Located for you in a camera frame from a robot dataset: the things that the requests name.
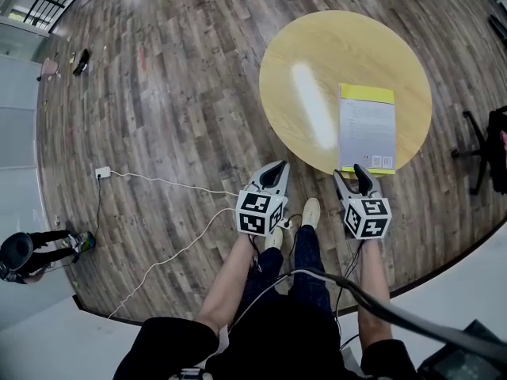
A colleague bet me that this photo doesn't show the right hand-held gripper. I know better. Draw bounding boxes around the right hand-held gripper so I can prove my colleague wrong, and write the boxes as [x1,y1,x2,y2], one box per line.
[334,163,393,241]

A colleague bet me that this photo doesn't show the thick grey cable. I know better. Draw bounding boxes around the thick grey cable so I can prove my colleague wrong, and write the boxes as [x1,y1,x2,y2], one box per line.
[291,268,507,367]

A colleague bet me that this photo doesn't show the pink waste bin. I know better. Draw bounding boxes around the pink waste bin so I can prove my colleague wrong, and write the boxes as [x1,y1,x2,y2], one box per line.
[40,57,60,77]

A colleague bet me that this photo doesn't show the thin white cable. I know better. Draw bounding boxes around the thin white cable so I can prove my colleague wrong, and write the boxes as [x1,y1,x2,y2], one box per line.
[109,169,241,196]

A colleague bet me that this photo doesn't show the black office chair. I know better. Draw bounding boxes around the black office chair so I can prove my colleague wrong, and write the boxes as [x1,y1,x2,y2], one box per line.
[451,107,507,196]

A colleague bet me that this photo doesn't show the person's black shirt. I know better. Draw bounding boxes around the person's black shirt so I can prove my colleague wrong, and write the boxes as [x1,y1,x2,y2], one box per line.
[112,294,421,380]

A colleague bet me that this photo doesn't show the person's left forearm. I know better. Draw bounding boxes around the person's left forearm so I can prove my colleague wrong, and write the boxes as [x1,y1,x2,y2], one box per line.
[196,232,261,336]

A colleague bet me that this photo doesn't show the person's cream shoe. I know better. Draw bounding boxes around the person's cream shoe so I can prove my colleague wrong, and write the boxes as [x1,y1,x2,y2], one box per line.
[264,225,284,251]
[300,196,322,230]

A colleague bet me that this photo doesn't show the person's dark trousers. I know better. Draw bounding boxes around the person's dark trousers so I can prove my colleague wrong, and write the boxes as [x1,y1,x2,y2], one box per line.
[240,223,333,324]

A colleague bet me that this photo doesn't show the black shoe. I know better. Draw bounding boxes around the black shoe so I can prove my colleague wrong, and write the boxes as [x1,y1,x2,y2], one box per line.
[72,48,90,77]

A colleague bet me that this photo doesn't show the long white cable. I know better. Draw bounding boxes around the long white cable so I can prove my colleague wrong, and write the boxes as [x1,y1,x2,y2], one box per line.
[106,207,239,320]

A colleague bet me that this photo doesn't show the thin black cable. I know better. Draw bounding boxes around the thin black cable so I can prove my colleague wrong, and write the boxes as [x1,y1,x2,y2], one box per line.
[334,238,368,320]
[93,177,102,233]

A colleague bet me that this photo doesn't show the person's right cream shoe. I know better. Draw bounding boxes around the person's right cream shoe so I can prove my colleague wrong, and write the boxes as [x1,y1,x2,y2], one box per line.
[300,196,322,230]

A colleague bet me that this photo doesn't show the person's left cream shoe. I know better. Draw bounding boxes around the person's left cream shoe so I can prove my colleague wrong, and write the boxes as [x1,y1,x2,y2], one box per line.
[264,225,284,251]

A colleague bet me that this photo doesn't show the yellow and white booklet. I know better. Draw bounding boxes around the yellow and white booklet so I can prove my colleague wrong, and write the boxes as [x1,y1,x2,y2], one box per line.
[338,82,398,177]

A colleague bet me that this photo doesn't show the black floor bag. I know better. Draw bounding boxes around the black floor bag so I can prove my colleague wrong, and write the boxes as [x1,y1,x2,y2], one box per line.
[488,13,507,41]

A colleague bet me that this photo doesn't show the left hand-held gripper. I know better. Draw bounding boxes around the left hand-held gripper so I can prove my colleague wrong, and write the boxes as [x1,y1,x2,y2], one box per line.
[235,159,292,238]

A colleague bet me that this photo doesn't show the black tablet device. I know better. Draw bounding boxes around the black tablet device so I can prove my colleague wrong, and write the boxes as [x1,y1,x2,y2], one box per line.
[417,319,507,380]

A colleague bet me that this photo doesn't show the multicoloured bag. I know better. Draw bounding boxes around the multicoloured bag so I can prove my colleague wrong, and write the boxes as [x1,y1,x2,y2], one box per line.
[67,230,97,255]

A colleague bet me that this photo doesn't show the yellow round table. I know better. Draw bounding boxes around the yellow round table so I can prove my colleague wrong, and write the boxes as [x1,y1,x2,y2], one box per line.
[258,9,433,178]

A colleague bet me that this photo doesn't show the person's right forearm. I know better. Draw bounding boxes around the person's right forearm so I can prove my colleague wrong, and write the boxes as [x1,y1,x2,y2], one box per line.
[356,237,394,352]

